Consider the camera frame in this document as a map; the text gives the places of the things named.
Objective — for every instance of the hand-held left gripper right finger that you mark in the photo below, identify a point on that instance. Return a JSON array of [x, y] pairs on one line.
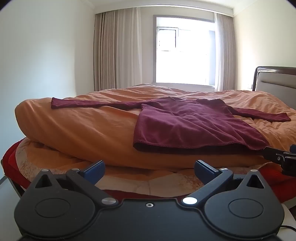
[[204, 171]]

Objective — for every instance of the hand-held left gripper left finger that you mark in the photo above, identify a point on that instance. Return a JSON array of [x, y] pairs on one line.
[[95, 171]]

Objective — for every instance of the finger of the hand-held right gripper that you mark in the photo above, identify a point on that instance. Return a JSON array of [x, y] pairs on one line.
[[274, 154]]

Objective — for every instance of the maroon long-sleeve sweater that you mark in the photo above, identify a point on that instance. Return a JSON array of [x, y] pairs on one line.
[[185, 120]]

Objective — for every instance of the orange duvet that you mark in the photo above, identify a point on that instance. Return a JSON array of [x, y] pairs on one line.
[[76, 129]]

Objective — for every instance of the padded bed headboard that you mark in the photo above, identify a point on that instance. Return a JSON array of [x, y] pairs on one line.
[[275, 81]]

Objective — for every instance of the red blanket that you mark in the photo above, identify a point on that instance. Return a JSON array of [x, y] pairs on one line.
[[16, 160]]

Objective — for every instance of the narrow beige curtain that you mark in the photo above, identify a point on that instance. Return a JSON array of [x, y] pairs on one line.
[[224, 51]]

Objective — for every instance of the window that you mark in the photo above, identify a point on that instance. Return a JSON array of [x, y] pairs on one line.
[[185, 51]]

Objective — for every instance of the wide beige curtain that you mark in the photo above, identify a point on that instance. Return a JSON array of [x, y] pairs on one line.
[[122, 51]]

